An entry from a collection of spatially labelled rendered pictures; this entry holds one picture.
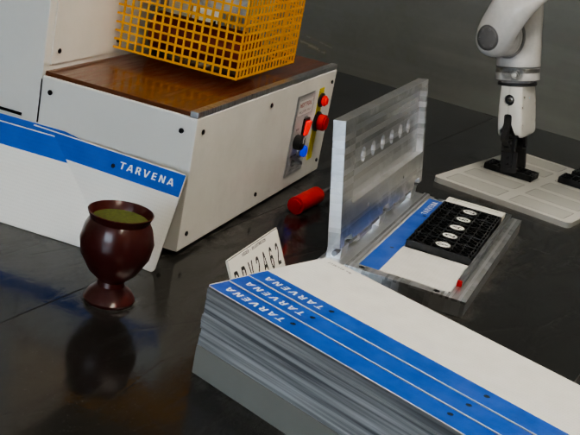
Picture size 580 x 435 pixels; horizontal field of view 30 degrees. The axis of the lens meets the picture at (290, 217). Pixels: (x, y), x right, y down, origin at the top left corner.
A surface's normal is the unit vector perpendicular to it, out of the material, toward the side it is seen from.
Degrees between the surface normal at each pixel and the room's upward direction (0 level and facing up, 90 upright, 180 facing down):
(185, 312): 0
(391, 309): 0
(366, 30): 90
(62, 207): 63
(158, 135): 90
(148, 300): 0
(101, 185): 69
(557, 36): 90
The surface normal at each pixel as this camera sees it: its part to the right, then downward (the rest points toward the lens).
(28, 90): -0.36, 0.24
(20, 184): -0.21, -0.20
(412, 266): 0.18, -0.93
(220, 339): -0.68, 0.11
